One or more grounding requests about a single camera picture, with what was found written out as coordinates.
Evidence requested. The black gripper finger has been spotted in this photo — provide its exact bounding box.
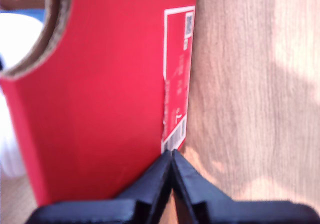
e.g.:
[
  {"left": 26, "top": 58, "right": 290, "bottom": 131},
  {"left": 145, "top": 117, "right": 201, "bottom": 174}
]
[
  {"left": 116, "top": 150, "right": 174, "bottom": 224},
  {"left": 171, "top": 149, "right": 233, "bottom": 224}
]

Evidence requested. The red cardboard shoebox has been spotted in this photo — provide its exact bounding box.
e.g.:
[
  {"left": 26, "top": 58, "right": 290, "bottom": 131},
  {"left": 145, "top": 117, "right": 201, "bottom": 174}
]
[{"left": 0, "top": 0, "right": 198, "bottom": 207}]

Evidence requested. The blue suede sneaker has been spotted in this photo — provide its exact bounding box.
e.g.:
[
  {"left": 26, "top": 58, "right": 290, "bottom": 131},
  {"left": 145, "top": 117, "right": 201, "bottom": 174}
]
[{"left": 0, "top": 7, "right": 47, "bottom": 71}]

